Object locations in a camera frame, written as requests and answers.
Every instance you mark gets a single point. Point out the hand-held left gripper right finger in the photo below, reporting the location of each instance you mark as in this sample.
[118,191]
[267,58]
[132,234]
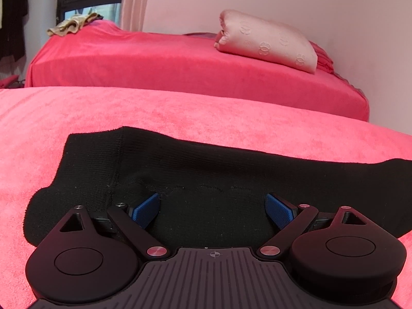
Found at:
[280,210]

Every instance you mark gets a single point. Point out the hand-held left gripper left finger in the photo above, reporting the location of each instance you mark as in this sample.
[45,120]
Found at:
[146,212]

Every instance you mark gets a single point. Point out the black knit pants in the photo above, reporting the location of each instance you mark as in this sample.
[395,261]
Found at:
[209,173]

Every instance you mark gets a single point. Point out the pink towel blanket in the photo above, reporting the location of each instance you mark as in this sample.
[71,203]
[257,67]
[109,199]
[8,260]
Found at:
[193,112]

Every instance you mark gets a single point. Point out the red covered bed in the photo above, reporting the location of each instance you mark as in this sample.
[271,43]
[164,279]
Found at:
[161,61]

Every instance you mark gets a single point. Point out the red folded blanket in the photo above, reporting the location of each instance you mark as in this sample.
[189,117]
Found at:
[323,58]

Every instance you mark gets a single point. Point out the pink folded pillow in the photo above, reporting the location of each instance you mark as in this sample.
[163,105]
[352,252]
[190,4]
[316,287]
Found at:
[267,41]

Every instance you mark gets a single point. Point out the beige crumpled cloth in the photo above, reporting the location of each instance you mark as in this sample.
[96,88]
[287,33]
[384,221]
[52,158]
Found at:
[70,25]

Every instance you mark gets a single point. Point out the pink curtain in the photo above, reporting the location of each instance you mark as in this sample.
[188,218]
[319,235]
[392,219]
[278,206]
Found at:
[135,0]

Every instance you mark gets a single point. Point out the black hanging garment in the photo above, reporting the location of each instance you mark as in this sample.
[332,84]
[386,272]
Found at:
[13,16]

